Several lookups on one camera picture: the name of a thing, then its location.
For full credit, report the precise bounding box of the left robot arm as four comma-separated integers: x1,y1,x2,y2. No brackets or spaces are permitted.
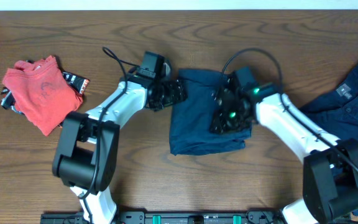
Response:
40,52,186,223

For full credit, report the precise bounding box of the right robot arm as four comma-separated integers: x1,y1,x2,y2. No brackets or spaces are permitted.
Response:
209,68,358,223

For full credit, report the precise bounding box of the black patterned folded garment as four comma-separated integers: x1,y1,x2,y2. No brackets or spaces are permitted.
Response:
0,71,90,115

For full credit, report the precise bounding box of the red folded t-shirt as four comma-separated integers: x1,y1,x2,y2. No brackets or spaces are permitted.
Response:
2,55,83,136

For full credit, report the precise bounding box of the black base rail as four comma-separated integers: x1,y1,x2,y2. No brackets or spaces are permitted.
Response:
40,210,351,224

